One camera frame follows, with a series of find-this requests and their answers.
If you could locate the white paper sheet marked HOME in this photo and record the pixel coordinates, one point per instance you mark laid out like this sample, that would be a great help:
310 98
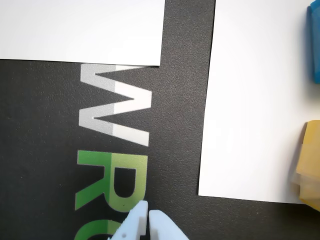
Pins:
250 100

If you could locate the yellow paper box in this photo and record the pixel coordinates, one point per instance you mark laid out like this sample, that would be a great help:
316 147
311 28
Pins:
311 165

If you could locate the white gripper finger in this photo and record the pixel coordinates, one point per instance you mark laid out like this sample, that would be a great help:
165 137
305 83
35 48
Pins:
162 227
133 221

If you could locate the blue paper box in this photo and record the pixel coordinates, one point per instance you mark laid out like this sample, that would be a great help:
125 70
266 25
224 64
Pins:
315 42

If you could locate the white paper sheet marked 1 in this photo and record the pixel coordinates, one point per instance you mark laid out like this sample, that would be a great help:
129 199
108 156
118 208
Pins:
75 27

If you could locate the black mat with WRO print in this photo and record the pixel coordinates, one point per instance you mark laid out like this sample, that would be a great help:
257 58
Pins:
37 125

